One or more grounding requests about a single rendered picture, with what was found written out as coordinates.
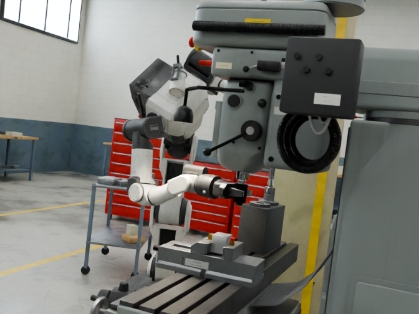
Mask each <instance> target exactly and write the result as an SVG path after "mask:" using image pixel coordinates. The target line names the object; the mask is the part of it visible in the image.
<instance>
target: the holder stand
mask: <svg viewBox="0 0 419 314"><path fill-rule="evenodd" d="M284 210H285V205H281V204H279V203H278V202H277V201H274V202H267V201H263V199H259V200H258V201H250V202H249V204H243V205H242V206H241V214H240V220H239V230H238V240H237V241H238V242H244V244H243V250H247V251H250V252H255V253H259V254H264V253H266V252H268V251H270V250H273V249H275V248H277V247H280V244H281V235H282V225H283V220H284Z"/></svg>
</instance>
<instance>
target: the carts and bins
mask: <svg viewBox="0 0 419 314"><path fill-rule="evenodd" d="M96 187H97V188H107V189H110V197H109V203H108V214H107V225H106V226H105V227H104V228H103V229H101V230H100V231H98V233H96V234H95V235H93V236H92V237H91V233H92V221H93V215H94V204H95V192H96ZM114 189H117V190H122V191H127V179H126V178H118V177H115V176H102V177H98V181H97V183H92V194H91V200H90V212H89V223H88V230H87V240H86V242H85V243H86V248H85V259H84V266H83V267H82V268H81V272H82V274H84V275H87V274H88V273H89V272H90V267H89V266H88V262H89V251H90V244H96V245H104V248H103V249H102V253H103V255H107V254H108V253H109V248H108V247H107V246H111V247H121V248H126V249H136V255H135V266H134V272H133V273H132V274H131V277H133V276H134V275H137V274H139V273H138V261H139V255H140V249H141V248H142V247H143V245H144V244H145V242H146V241H147V240H148V249H147V253H146V254H145V256H144V257H145V259H146V260H150V259H151V257H152V254H151V253H150V249H151V244H152V233H151V232H150V230H149V231H147V230H142V227H143V217H144V210H145V206H143V205H141V210H140V221H139V227H138V226H136V225H135V224H127V227H117V226H110V218H111V211H112V200H113V190H114Z"/></svg>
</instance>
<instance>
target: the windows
mask: <svg viewBox="0 0 419 314"><path fill-rule="evenodd" d="M81 10H82V0H1V8H0V20H2V21H6V22H9V23H11V24H15V25H18V26H21V27H25V28H27V29H30V30H33V31H37V32H40V33H43V34H46V35H48V36H52V37H56V38H58V39H62V40H65V41H67V42H71V43H74V44H78V40H79V29H80V17H81Z"/></svg>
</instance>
